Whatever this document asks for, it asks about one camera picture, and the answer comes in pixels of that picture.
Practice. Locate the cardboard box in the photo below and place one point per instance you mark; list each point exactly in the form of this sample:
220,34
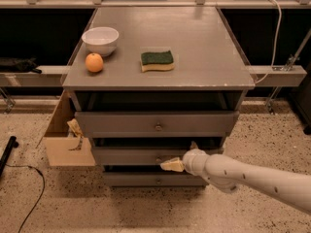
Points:
63,147

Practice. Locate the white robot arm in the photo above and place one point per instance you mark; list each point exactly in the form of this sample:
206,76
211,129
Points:
226,173

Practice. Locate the crumpled yellow paper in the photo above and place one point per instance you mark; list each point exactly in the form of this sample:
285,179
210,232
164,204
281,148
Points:
75,129

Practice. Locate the green yellow sponge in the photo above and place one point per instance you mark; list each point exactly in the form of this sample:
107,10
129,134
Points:
157,61

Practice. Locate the grey drawer cabinet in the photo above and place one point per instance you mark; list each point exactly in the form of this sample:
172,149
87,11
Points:
209,74

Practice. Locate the grey top drawer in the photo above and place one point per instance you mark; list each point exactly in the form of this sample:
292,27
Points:
156,124

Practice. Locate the black pole base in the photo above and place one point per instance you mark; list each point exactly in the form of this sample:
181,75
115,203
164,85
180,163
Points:
12,143

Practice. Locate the orange fruit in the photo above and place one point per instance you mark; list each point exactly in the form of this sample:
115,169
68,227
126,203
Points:
94,62

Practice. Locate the white bowl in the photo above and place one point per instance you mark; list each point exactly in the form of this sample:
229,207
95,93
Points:
101,40

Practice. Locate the grey drawer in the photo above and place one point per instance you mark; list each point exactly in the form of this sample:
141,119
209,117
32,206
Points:
156,124
133,156
152,179

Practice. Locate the grey bottom drawer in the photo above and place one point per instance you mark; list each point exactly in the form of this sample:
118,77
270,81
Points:
152,179

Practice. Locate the black cloth on shelf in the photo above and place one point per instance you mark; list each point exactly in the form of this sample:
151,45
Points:
18,65

